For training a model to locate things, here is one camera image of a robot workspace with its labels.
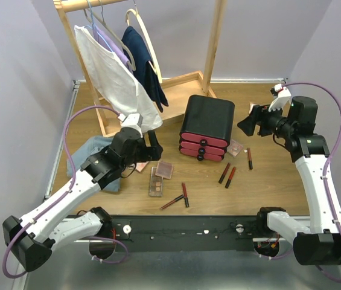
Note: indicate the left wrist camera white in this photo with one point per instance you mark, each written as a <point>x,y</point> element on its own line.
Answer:
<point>133,121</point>

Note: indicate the long clear eyeshadow palette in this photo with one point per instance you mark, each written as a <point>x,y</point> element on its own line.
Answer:
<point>156,184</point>

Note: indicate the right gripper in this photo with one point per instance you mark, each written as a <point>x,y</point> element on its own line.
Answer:
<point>260,112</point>

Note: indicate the small pink square palette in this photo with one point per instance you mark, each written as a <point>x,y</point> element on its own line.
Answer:
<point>251,105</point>

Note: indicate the purple shirt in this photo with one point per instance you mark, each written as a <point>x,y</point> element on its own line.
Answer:
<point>125,60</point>

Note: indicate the cream hanger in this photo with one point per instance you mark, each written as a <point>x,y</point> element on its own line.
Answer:
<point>154,64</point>

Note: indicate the black drawer organizer box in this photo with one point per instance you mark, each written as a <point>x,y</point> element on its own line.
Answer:
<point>206,129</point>

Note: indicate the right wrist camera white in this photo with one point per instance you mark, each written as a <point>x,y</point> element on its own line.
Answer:
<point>281,95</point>

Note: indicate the white shirt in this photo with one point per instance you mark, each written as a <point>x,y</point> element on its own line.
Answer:
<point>115,82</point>

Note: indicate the red lip gloss tube right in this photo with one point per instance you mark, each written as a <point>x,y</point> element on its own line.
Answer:
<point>249,158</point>

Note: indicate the thin red lip liner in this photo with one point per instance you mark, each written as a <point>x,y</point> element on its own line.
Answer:
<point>172,202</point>

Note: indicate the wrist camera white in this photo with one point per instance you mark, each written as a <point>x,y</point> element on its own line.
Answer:
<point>133,121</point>
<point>281,95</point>

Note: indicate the wooden clothes rack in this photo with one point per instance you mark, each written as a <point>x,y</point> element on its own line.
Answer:
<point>177,89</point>

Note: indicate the navy blue garment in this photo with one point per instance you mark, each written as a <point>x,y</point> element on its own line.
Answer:
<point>144,73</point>

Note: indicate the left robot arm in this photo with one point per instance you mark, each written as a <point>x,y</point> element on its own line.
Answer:
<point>33,237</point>

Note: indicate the pink palette box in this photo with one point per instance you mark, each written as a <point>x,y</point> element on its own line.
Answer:
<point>141,166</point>

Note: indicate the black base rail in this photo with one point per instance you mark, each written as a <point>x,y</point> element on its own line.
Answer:
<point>189,233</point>

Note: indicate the grey hanger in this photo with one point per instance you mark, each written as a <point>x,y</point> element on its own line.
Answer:
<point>117,40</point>

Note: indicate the bright red lip gloss tube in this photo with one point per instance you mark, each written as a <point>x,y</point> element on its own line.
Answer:
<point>228,182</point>

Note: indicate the blue hanger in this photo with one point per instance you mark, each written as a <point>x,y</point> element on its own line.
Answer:
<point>93,21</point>

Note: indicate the square clear blush palette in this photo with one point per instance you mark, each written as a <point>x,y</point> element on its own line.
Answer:
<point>234,148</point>

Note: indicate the red lip gloss tube front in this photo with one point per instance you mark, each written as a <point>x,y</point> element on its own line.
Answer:
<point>185,195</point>

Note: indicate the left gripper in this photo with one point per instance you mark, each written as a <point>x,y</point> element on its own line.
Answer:
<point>147,150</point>

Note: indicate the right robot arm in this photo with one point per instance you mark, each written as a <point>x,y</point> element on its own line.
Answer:
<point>320,243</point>

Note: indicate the blue denim jeans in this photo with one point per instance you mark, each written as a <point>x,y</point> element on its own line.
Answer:
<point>93,158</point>

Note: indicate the brown square palette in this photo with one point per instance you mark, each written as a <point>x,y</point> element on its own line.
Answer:
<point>164,170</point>

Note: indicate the dark red lip gloss tube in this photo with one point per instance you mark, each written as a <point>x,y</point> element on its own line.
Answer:
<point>224,173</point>

